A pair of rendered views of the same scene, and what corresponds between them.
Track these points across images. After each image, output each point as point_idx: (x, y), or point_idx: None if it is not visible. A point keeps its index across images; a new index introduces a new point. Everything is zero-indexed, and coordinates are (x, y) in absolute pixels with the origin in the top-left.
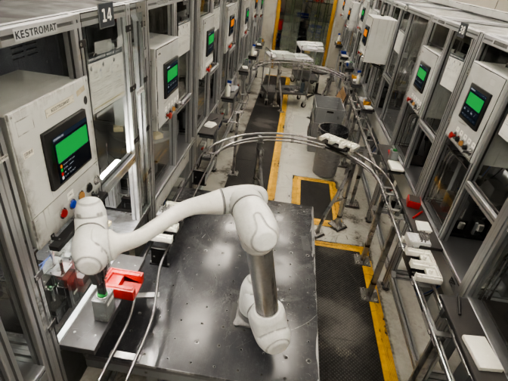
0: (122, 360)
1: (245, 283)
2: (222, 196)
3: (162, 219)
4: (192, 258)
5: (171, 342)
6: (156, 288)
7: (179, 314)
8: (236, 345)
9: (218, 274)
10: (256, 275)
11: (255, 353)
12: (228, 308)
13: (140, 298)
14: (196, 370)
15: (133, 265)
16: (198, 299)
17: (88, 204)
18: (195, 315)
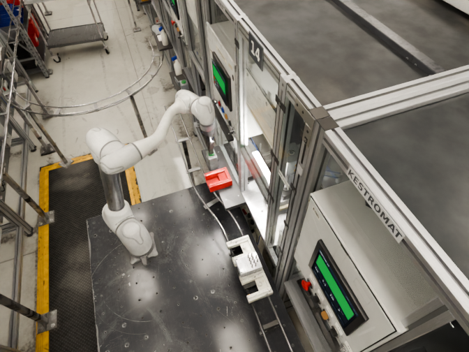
0: (204, 183)
1: (140, 223)
2: (131, 142)
3: (162, 119)
4: (218, 274)
5: (185, 203)
6: (208, 207)
7: (192, 221)
8: (144, 221)
9: (186, 270)
10: None
11: None
12: (162, 244)
13: (226, 218)
14: (161, 197)
15: (227, 198)
16: (187, 238)
17: (199, 97)
18: (182, 226)
